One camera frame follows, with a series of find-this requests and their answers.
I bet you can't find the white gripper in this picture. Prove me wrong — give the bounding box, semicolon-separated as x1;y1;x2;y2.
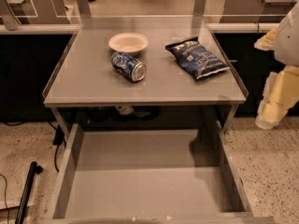
254;3;299;130

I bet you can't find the blue pepsi can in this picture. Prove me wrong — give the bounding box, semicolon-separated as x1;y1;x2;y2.
111;51;147;82

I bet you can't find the grey cabinet with table top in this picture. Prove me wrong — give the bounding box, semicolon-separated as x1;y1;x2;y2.
43;15;248;132

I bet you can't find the open grey top drawer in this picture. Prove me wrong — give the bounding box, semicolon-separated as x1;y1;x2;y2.
45;125;276;224

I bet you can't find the blue chip bag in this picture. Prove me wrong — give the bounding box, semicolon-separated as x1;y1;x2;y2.
165;36;229;80

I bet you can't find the white paper bowl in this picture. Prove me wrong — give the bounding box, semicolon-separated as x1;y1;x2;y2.
108;33;149;56

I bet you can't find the white label tag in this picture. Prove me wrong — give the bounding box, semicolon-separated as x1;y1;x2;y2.
116;105;134;116

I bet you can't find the black pole on floor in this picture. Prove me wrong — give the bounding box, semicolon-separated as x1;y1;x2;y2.
15;161;43;224

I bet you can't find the black power cable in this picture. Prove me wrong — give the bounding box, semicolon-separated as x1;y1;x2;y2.
46;120;67;174

